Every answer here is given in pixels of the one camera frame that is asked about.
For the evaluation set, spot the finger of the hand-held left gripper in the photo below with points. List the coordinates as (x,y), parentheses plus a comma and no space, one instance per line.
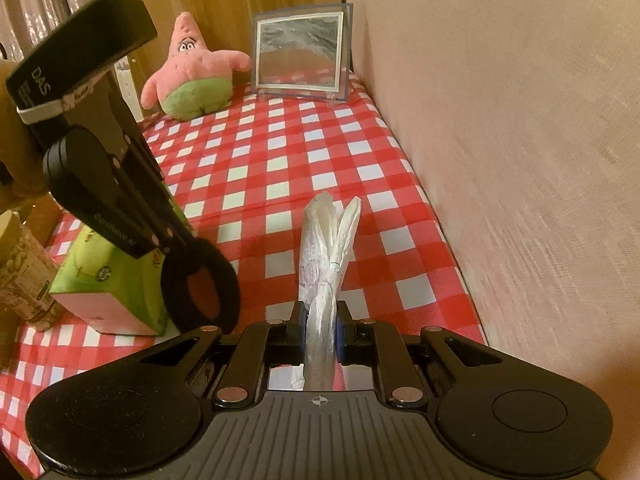
(160,195)
(145,205)

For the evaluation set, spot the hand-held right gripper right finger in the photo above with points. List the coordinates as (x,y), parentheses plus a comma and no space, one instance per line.
(341,335)

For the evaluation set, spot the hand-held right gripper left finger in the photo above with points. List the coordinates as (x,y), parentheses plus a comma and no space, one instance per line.
(300,332)

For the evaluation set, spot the brown cardboard box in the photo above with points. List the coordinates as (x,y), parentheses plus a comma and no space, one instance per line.
(42,220)

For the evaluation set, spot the white pad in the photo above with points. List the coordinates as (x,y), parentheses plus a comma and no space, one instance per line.
(322,260)

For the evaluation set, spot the black hair scrunchie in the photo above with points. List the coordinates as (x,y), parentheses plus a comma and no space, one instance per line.
(225,280)

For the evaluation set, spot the person's left hand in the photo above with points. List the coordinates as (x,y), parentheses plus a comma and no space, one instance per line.
(15,150)

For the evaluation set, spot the green tissue box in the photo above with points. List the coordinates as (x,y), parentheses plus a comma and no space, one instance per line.
(105,285)

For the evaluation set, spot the jar of nuts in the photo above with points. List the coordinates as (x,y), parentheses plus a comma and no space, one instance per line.
(25,270)

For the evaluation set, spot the pink starfish plush toy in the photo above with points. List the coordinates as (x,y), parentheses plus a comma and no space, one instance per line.
(192,70)

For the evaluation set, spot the red checkered tablecloth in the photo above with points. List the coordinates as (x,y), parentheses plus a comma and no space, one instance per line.
(310,160)

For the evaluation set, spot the silver picture frame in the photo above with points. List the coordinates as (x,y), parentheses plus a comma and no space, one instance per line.
(297,47)

